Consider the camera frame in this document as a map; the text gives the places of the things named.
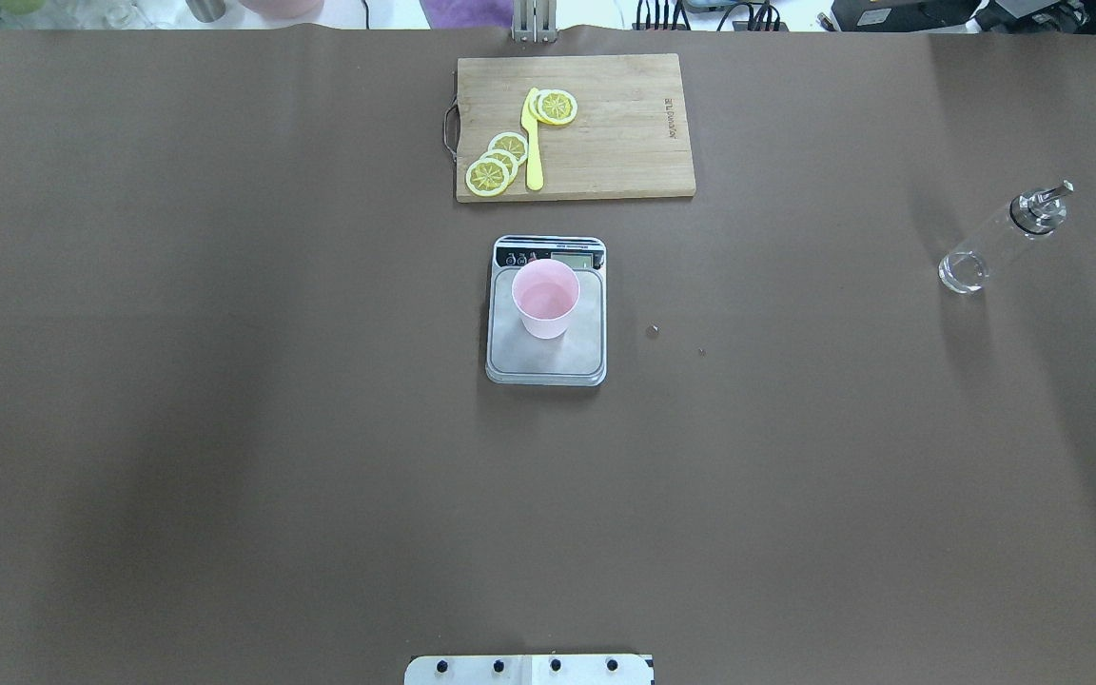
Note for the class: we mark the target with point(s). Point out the purple cloth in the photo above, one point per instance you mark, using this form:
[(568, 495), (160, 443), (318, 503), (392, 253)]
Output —
[(452, 14)]

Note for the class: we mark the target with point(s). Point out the lemon slice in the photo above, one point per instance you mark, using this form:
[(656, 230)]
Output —
[(507, 159), (486, 178), (511, 142), (531, 104), (555, 107)]

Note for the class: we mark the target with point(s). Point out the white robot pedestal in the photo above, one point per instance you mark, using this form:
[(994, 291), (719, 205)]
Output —
[(532, 669)]

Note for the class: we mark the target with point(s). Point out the yellow plastic knife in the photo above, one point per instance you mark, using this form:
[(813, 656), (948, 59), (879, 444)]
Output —
[(534, 177)]

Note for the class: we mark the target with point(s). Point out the bamboo cutting board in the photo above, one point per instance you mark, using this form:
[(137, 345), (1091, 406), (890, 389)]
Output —
[(629, 140)]

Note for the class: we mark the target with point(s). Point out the aluminium frame post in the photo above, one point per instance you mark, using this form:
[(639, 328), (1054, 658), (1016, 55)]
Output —
[(534, 21)]

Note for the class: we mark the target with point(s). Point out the lemon slice middle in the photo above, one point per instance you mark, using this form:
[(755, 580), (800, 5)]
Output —
[(511, 142)]

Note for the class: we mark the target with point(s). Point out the lemon slice top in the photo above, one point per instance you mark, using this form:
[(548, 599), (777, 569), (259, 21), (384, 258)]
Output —
[(555, 107)]

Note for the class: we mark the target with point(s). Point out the pink plastic cup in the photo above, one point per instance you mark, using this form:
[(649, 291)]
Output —
[(546, 293)]

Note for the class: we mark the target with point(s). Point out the lemon slice lower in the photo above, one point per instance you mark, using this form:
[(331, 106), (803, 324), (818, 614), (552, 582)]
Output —
[(507, 159)]

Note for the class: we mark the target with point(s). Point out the lemon slice behind front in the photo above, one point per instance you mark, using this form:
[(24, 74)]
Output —
[(531, 104)]

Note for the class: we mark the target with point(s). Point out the silver digital kitchen scale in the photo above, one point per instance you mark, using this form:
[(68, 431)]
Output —
[(578, 357)]

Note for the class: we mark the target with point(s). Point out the clear glass sauce bottle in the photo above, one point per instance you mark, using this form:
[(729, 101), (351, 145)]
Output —
[(1028, 219)]

